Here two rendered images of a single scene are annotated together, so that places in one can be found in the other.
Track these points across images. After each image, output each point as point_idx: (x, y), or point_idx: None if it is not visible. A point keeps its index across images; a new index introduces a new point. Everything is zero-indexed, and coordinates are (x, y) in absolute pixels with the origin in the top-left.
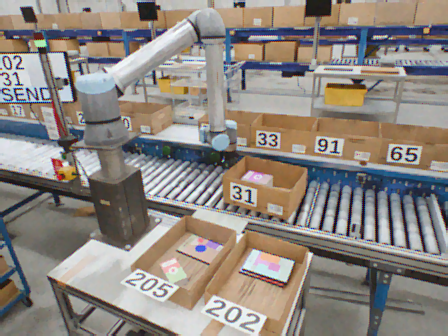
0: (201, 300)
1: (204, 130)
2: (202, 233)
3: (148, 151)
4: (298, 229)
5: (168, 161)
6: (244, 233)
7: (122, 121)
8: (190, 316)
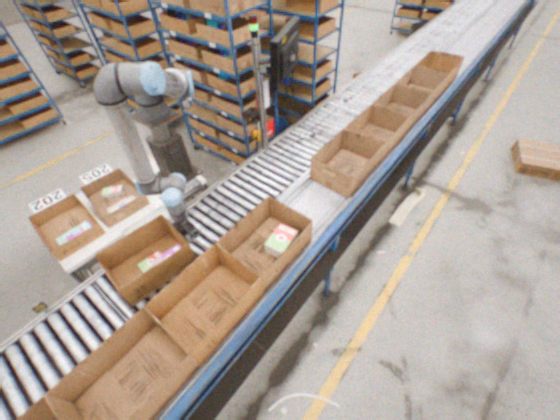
0: (89, 203)
1: (170, 176)
2: (136, 209)
3: None
4: (95, 275)
5: None
6: (96, 220)
7: (145, 109)
8: (84, 197)
